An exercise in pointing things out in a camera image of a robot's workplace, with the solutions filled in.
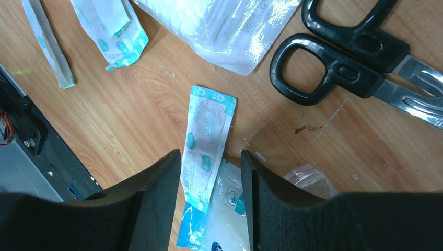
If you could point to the teal white bandage packet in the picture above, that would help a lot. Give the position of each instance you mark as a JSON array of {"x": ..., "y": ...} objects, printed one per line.
[{"x": 114, "y": 27}]

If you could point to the teal blue sachet pack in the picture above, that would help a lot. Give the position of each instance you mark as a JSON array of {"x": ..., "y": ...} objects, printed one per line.
[{"x": 312, "y": 181}]

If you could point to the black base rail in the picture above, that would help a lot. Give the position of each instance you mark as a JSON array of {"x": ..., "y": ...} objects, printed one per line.
[{"x": 34, "y": 158}]

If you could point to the blue cotton pouch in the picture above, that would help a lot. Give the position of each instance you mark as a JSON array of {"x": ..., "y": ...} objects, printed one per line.
[{"x": 224, "y": 225}]

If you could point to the black handled scissors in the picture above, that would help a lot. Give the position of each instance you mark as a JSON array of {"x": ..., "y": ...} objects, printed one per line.
[{"x": 365, "y": 61}]

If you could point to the teal plaster strip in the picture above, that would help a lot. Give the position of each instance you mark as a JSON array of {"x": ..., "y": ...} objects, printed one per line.
[{"x": 210, "y": 115}]

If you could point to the white gauze packet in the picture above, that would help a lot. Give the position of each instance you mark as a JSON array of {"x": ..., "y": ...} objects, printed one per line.
[{"x": 234, "y": 35}]

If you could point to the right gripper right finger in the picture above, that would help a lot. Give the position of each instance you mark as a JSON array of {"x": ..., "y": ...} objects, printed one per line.
[{"x": 281, "y": 216}]

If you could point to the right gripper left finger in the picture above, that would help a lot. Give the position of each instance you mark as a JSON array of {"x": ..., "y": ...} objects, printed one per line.
[{"x": 135, "y": 214}]

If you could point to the small teal bandage packet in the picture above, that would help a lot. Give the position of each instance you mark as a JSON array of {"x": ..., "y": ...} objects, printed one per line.
[{"x": 45, "y": 36}]

